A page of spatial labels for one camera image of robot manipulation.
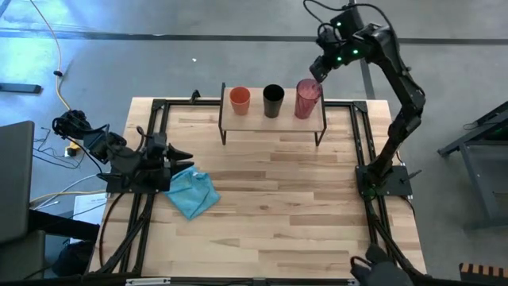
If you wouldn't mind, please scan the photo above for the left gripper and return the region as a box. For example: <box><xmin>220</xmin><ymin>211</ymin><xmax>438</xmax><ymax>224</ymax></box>
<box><xmin>142</xmin><ymin>143</ymin><xmax>195</xmax><ymax>191</ymax></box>

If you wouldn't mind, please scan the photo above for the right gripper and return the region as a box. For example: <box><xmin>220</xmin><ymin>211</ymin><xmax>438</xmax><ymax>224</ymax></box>
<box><xmin>310</xmin><ymin>33</ymin><xmax>350</xmax><ymax>84</ymax></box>

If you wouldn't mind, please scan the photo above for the pink faceted plastic tumbler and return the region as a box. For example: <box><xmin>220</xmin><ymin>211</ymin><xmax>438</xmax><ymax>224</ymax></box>
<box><xmin>294</xmin><ymin>78</ymin><xmax>323</xmax><ymax>120</ymax></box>

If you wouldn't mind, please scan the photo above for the wooden shelf with black legs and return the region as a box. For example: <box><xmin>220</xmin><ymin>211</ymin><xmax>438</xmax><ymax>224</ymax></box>
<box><xmin>217</xmin><ymin>82</ymin><xmax>329</xmax><ymax>148</ymax></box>

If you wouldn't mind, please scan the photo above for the teal microfibre cloth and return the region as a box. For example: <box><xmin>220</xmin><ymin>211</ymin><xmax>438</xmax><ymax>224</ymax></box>
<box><xmin>163</xmin><ymin>165</ymin><xmax>221</xmax><ymax>221</ymax></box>

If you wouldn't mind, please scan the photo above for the black cup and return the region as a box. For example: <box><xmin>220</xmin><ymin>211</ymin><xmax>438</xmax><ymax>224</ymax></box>
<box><xmin>262</xmin><ymin>83</ymin><xmax>286</xmax><ymax>119</ymax></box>

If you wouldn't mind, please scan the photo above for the orange cup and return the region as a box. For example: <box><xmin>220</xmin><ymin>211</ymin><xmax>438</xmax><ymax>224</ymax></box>
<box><xmin>229</xmin><ymin>86</ymin><xmax>252</xmax><ymax>117</ymax></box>

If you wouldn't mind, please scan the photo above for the white paper sheet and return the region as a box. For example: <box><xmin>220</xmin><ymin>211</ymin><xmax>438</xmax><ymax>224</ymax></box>
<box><xmin>70</xmin><ymin>193</ymin><xmax>108</xmax><ymax>244</ymax></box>

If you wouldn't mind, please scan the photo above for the yellow power plug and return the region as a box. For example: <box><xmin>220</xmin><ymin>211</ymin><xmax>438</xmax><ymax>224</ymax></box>
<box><xmin>65</xmin><ymin>141</ymin><xmax>83</xmax><ymax>158</ymax></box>

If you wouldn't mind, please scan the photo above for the black bag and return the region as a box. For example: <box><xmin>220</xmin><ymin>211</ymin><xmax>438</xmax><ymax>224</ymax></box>
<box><xmin>51</xmin><ymin>240</ymin><xmax>94</xmax><ymax>278</ymax></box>

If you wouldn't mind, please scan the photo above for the grey chair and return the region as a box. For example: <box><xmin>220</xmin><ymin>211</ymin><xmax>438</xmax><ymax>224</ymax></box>
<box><xmin>0</xmin><ymin>121</ymin><xmax>47</xmax><ymax>279</ymax></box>

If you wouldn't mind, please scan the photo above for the black floor bar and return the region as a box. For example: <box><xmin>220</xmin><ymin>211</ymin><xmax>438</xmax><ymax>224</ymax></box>
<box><xmin>0</xmin><ymin>82</ymin><xmax>43</xmax><ymax>95</ymax></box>

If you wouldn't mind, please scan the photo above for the grey metal cart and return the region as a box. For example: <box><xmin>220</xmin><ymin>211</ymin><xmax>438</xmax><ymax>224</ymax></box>
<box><xmin>436</xmin><ymin>101</ymin><xmax>508</xmax><ymax>231</ymax></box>

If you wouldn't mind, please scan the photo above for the orange black striped block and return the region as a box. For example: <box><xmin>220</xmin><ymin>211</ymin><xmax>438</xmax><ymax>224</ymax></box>
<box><xmin>459</xmin><ymin>261</ymin><xmax>508</xmax><ymax>285</ymax></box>

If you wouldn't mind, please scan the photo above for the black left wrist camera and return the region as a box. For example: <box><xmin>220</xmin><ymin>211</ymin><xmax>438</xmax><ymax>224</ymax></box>
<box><xmin>147</xmin><ymin>132</ymin><xmax>168</xmax><ymax>157</ymax></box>

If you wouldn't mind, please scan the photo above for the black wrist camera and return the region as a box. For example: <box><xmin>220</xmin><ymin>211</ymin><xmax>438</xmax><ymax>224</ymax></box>
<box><xmin>331</xmin><ymin>7</ymin><xmax>364</xmax><ymax>39</ymax></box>
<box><xmin>147</xmin><ymin>132</ymin><xmax>168</xmax><ymax>157</ymax></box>

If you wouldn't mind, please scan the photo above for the black aluminium frame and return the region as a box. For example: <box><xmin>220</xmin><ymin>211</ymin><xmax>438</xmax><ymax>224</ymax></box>
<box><xmin>85</xmin><ymin>90</ymin><xmax>429</xmax><ymax>286</ymax></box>

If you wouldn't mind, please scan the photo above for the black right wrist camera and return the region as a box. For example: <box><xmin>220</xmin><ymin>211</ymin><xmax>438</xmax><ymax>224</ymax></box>
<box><xmin>331</xmin><ymin>7</ymin><xmax>364</xmax><ymax>39</ymax></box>

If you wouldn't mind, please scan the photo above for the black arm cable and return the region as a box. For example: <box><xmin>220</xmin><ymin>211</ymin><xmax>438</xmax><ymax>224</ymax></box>
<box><xmin>303</xmin><ymin>0</ymin><xmax>394</xmax><ymax>31</ymax></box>

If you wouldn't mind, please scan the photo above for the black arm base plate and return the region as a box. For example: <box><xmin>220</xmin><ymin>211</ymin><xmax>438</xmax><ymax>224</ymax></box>
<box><xmin>355</xmin><ymin>164</ymin><xmax>414</xmax><ymax>198</ymax></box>
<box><xmin>96</xmin><ymin>170</ymin><xmax>160</xmax><ymax>195</ymax></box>

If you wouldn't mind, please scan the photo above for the white cable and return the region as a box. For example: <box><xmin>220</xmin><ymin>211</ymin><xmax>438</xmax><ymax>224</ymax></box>
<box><xmin>33</xmin><ymin>173</ymin><xmax>101</xmax><ymax>211</ymax></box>

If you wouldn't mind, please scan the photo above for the silver metal bracket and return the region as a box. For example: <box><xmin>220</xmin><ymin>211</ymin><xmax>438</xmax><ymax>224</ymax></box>
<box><xmin>125</xmin><ymin>277</ymin><xmax>171</xmax><ymax>286</ymax></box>

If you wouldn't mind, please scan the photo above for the yellow cable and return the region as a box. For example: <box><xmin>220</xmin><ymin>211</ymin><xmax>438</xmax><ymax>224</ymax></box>
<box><xmin>29</xmin><ymin>0</ymin><xmax>73</xmax><ymax>111</ymax></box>

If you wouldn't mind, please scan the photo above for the black device with cable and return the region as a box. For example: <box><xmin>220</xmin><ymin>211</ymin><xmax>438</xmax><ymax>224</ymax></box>
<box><xmin>348</xmin><ymin>244</ymin><xmax>414</xmax><ymax>286</ymax></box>

